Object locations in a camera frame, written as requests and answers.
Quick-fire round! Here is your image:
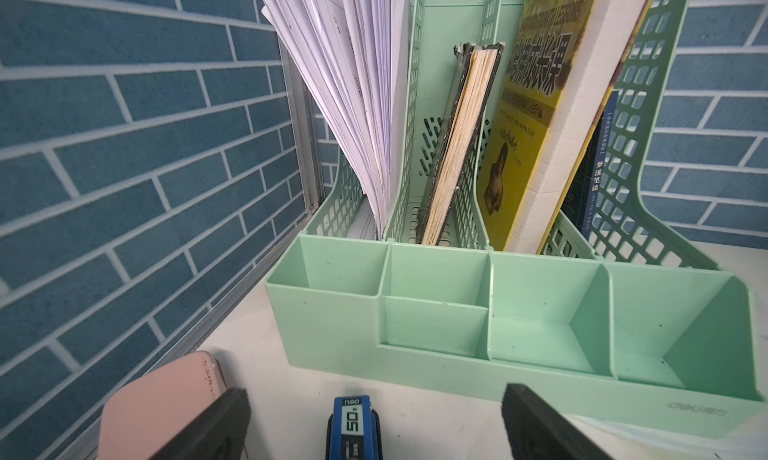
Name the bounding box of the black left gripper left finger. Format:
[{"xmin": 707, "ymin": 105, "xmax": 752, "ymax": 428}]
[{"xmin": 151, "ymin": 388, "xmax": 251, "ymax": 460}]

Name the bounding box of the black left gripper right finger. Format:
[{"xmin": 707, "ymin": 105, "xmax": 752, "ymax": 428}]
[{"xmin": 501, "ymin": 383, "xmax": 610, "ymax": 459}]

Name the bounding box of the pink rounded case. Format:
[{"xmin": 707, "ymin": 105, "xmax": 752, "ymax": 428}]
[{"xmin": 97, "ymin": 351, "xmax": 227, "ymax": 459}]

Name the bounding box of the green plastic file organizer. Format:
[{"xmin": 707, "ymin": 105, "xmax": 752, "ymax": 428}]
[{"xmin": 266, "ymin": 0, "xmax": 767, "ymax": 439}]

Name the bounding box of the dark blue thin book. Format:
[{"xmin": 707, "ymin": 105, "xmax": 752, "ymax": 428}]
[{"xmin": 561, "ymin": 90, "xmax": 619, "ymax": 239}]

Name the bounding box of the thin brown-edged book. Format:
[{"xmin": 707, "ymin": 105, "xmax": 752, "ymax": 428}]
[{"xmin": 415, "ymin": 42, "xmax": 505, "ymax": 246}]

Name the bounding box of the yellow cover thick book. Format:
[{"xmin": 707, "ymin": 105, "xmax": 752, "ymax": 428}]
[{"xmin": 476, "ymin": 0, "xmax": 650, "ymax": 254}]

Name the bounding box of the white paper sheet stack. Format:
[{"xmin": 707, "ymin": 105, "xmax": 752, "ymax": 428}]
[{"xmin": 262, "ymin": 0, "xmax": 411, "ymax": 238}]

